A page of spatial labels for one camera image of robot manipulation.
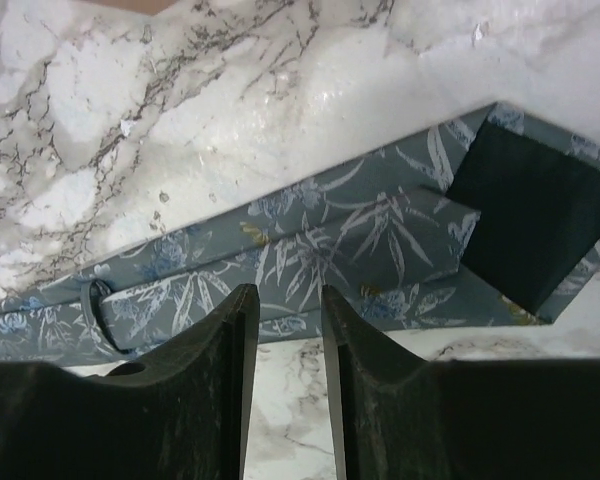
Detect grey blue floral tie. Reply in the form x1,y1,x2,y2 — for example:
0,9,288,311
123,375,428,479
0,103,600,366

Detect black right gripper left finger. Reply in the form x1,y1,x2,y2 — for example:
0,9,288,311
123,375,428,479
0,284,259,479

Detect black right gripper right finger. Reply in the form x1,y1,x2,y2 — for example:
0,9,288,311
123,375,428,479
321,286,600,479

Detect orange file organizer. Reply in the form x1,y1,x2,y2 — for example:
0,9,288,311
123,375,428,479
93,0,177,15

